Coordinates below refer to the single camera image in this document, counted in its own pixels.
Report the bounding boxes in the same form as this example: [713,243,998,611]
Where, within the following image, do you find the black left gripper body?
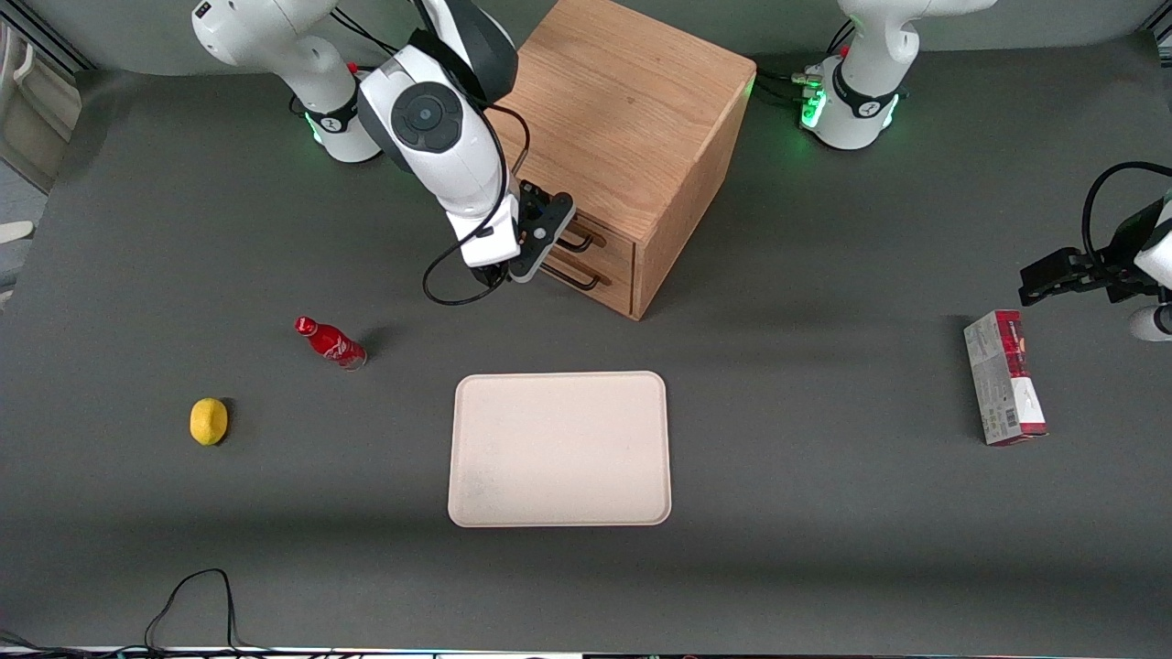
[1088,203,1168,304]

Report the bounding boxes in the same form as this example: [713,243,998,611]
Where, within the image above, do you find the wooden drawer cabinet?
[494,0,757,321]

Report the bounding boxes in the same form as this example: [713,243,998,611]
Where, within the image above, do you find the grey and red carton box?
[963,309,1048,447]

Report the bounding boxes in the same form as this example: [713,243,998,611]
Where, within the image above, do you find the beige plastic tray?
[448,371,672,528]

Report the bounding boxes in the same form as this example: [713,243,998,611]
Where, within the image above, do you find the red cola bottle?
[294,316,368,372]

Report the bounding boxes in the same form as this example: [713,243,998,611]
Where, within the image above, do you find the yellow lemon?
[190,397,229,447]

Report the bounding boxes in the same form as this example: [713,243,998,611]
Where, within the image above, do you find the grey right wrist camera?
[508,195,578,284]

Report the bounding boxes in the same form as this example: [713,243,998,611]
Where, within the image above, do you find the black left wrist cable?
[1082,162,1172,259]

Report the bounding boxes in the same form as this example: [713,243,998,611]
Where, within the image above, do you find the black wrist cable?
[1082,162,1172,259]
[422,103,533,307]

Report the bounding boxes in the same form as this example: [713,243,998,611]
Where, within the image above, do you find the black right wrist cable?
[422,103,533,307]

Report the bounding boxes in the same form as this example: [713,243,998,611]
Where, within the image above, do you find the black right arm base cables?
[331,7,404,70]

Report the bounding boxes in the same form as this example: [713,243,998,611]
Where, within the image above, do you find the black arm base cables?
[331,7,404,70]
[755,20,854,107]

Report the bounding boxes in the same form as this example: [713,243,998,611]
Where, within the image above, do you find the black left arm base cables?
[755,20,854,107]

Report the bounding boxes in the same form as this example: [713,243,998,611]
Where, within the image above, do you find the black looped cable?
[145,568,266,654]

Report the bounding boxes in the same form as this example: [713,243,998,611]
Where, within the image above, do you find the aluminium frame rail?
[9,16,94,74]

